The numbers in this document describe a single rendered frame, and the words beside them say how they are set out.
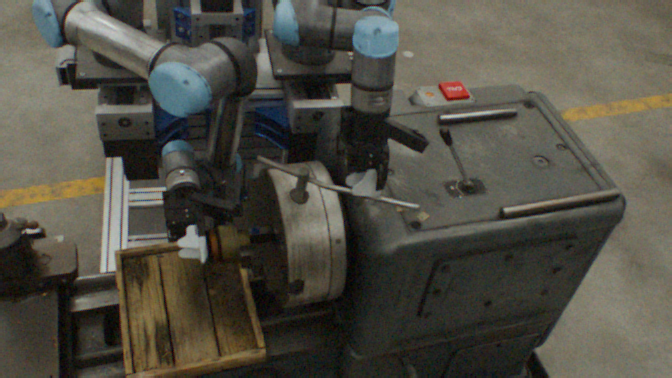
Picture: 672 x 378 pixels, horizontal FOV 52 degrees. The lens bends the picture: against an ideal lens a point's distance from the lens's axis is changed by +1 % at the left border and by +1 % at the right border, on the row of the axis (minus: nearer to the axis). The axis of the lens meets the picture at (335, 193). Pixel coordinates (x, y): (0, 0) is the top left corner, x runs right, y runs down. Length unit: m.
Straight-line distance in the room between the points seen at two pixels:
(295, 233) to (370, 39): 0.44
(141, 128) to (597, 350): 1.97
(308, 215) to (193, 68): 0.37
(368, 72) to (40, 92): 2.76
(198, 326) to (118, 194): 1.30
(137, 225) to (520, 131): 1.60
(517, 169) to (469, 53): 2.76
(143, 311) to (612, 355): 1.94
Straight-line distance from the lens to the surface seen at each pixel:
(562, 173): 1.59
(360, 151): 1.23
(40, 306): 1.60
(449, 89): 1.70
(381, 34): 1.15
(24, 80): 3.85
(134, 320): 1.64
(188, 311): 1.64
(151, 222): 2.74
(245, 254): 1.46
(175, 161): 1.64
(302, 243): 1.38
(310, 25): 1.25
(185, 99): 1.40
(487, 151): 1.57
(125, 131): 1.82
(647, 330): 3.13
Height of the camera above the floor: 2.24
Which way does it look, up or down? 45 degrees down
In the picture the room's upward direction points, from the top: 9 degrees clockwise
